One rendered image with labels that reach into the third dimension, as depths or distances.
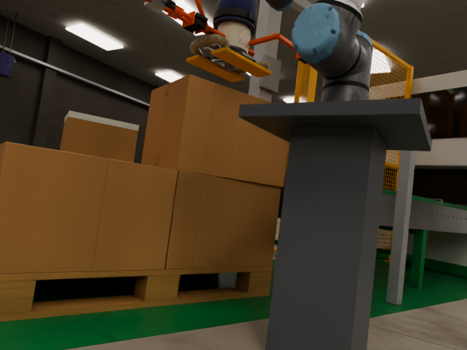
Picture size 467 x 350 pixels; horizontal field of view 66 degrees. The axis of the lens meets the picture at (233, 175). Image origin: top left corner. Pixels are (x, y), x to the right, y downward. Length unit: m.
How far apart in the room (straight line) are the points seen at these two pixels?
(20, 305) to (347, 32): 1.28
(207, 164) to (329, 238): 0.67
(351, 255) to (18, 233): 1.00
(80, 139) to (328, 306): 2.70
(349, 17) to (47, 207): 1.09
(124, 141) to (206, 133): 1.96
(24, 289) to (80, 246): 0.20
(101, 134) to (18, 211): 2.18
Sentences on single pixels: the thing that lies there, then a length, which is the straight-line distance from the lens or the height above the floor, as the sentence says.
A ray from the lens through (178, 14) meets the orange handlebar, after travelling 1.73.
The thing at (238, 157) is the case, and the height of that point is 0.65.
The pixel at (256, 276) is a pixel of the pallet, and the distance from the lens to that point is 1.79.
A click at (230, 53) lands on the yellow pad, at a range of 1.73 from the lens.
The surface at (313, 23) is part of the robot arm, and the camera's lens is 1.11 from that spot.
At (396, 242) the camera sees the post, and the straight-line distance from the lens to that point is 2.16.
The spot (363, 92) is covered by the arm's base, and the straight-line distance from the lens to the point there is 1.22.
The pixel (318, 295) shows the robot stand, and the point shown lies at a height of 0.21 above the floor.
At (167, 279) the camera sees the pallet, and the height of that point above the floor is 0.10.
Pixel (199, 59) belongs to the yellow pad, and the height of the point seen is 1.11.
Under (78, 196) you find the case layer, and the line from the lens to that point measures 1.32.
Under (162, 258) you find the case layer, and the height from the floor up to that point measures 0.19.
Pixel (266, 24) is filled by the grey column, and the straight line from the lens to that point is 3.56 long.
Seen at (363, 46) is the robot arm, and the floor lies 0.99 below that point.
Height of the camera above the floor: 0.46
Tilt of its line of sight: 4 degrees up
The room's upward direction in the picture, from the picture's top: 7 degrees clockwise
